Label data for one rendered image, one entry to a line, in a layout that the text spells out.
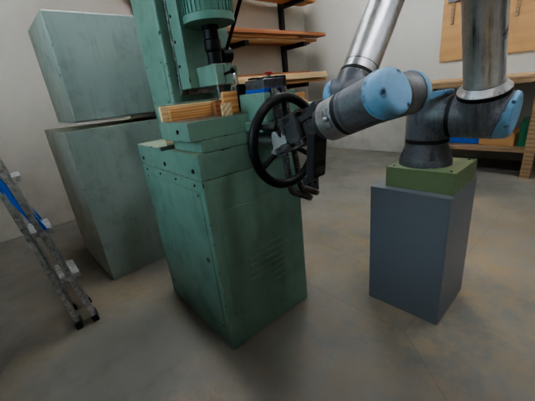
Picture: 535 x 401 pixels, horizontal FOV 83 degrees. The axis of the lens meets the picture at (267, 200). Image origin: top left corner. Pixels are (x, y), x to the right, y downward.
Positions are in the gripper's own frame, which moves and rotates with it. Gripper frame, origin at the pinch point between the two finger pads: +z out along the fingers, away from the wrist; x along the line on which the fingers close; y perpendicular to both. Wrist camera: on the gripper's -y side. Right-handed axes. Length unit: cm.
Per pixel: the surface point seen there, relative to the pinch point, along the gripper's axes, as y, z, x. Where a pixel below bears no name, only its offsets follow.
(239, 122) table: 15.0, 19.8, -5.4
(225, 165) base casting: 3.1, 24.1, 2.4
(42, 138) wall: 88, 249, 34
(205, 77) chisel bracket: 36.5, 32.2, -6.5
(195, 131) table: 14.9, 19.8, 11.1
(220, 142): 10.3, 21.5, 3.1
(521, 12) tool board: 63, 3, -334
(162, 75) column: 46, 49, 1
